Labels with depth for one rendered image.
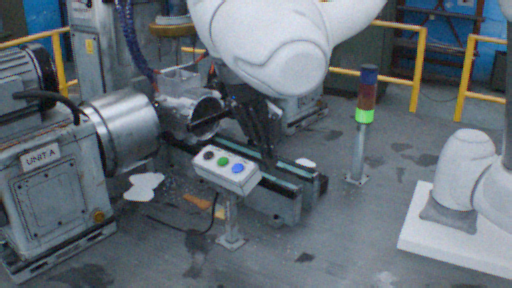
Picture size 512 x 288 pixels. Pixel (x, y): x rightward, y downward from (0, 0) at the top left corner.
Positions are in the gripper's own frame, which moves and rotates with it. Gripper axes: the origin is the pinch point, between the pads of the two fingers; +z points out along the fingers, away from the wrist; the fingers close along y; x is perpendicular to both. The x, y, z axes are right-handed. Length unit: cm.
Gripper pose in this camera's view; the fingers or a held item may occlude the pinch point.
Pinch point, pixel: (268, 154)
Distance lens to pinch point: 83.0
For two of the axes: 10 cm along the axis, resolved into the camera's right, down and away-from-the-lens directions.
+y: -7.7, -2.8, 5.8
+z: 2.3, 7.1, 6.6
